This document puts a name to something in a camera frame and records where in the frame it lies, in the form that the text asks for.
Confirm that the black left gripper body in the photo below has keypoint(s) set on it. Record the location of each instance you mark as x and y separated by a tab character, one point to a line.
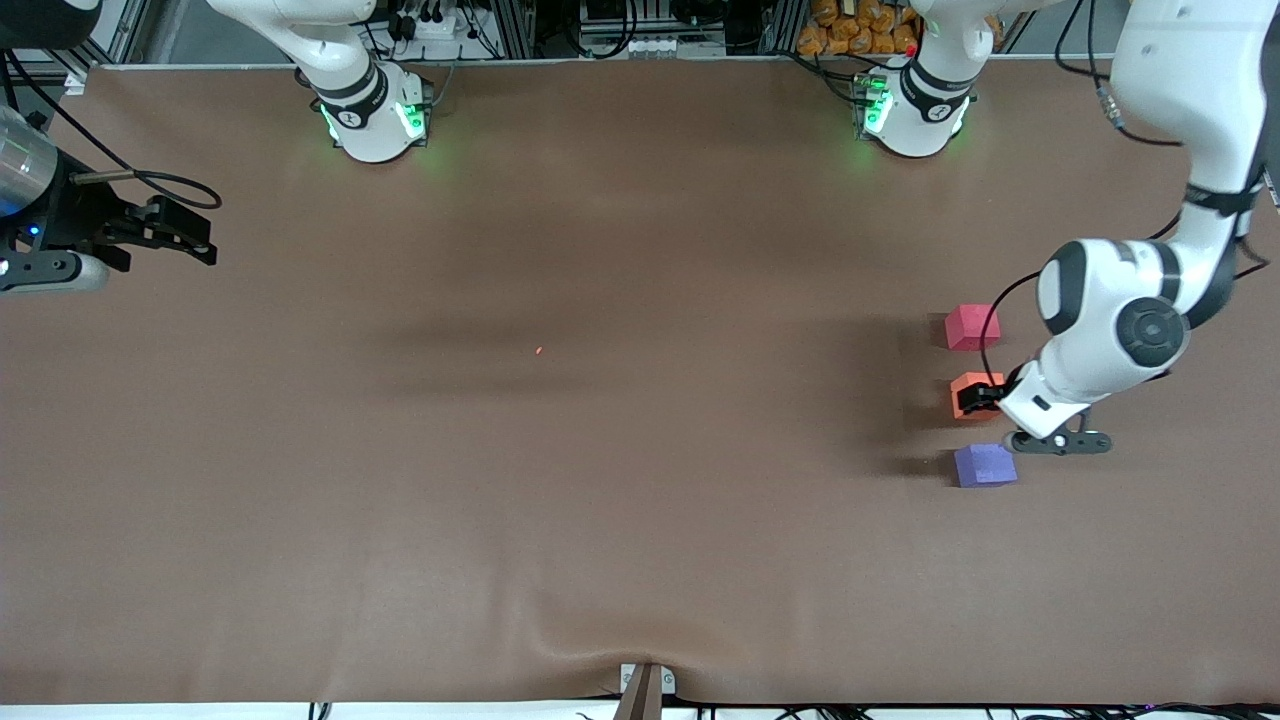
1010	385

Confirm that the aluminium frame post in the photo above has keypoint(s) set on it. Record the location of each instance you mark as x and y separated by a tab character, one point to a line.
785	25
512	25

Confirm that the aluminium frame profile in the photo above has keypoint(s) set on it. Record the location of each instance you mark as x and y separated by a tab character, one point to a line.
115	30

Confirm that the metal corner bracket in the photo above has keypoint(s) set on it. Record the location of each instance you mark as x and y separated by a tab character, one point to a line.
76	80

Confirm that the pile of orange bags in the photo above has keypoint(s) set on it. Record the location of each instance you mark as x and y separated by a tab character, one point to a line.
850	30

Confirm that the white connector block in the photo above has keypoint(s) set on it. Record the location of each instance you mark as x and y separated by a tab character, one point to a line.
655	45

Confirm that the red foam block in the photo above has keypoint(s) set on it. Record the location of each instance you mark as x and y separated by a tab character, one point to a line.
965	330

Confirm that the green lit controller board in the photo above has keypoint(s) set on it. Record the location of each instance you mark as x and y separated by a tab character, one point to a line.
868	100

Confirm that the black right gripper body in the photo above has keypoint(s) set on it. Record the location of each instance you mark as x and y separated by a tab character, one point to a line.
75	215

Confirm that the purple foam block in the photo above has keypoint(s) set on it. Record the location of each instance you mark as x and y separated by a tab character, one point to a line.
985	465

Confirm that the white power strip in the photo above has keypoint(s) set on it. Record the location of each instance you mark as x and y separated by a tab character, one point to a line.
430	28

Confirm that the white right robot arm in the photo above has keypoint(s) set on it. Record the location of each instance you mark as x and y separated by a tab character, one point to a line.
340	60

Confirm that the brown support bar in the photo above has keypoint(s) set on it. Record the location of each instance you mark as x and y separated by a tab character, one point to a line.
640	700

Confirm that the grey metal clamp bracket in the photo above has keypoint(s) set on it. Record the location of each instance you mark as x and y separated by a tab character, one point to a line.
627	680

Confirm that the brown table cover mat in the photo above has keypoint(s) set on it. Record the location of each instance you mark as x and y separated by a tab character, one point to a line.
640	250

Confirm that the orange foam block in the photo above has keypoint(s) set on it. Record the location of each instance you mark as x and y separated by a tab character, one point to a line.
968	380

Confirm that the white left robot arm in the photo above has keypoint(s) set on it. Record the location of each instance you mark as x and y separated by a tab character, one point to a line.
1110	300

